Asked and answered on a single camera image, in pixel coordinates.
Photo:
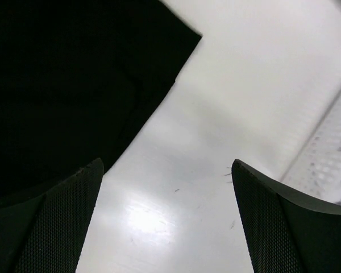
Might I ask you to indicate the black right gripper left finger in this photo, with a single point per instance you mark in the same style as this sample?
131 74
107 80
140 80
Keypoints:
43 228

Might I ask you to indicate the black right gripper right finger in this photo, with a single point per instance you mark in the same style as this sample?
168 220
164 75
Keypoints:
286 230

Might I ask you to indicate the black skirt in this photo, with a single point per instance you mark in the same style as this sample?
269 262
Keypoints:
79 79

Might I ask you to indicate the white perforated plastic basket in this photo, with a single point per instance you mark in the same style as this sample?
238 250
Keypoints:
317 168

